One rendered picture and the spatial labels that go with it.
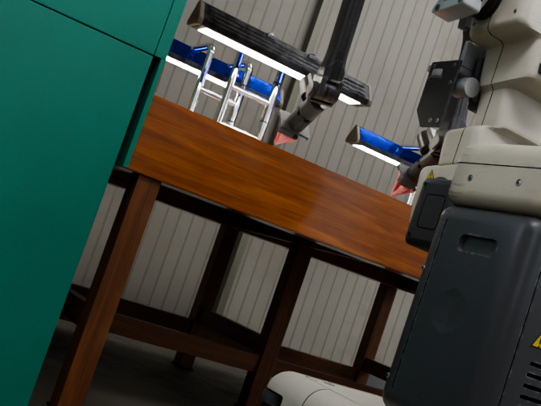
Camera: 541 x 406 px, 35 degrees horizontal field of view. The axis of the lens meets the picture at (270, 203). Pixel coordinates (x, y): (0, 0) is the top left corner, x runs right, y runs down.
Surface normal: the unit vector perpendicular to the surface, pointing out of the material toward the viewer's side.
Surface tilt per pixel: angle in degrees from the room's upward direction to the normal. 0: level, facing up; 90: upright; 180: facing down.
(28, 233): 90
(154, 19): 90
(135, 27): 90
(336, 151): 90
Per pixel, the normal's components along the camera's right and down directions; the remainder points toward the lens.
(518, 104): 0.51, -0.04
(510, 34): -0.26, 0.95
